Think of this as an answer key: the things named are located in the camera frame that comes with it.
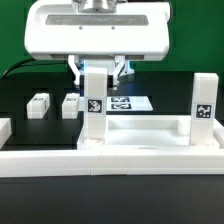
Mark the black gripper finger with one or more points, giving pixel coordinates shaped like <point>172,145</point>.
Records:
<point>77,67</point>
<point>116,67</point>

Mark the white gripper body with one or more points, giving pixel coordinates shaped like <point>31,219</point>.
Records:
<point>56,29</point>

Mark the white desk top panel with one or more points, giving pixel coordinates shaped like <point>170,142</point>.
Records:
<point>153,145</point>

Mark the fiducial marker sheet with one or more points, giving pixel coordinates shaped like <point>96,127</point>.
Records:
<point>129,103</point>

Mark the white block at left edge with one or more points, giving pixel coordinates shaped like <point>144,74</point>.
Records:
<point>5,130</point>

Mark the white L-shaped fixture wall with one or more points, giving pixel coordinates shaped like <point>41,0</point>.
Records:
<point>44,163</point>

